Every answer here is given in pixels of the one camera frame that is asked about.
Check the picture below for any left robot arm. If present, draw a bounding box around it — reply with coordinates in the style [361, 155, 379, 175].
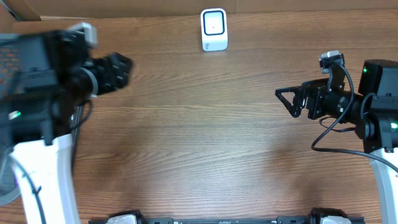
[1, 30, 134, 223]

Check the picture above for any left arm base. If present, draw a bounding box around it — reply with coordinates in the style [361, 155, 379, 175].
[106, 210, 147, 224]

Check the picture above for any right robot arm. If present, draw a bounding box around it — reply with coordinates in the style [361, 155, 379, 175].
[275, 57, 397, 223]

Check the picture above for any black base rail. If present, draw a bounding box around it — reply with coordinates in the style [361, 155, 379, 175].
[88, 216, 365, 224]

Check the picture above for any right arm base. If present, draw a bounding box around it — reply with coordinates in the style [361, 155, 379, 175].
[309, 208, 352, 224]

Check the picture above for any grey plastic basket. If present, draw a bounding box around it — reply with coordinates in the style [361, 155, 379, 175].
[1, 34, 20, 206]

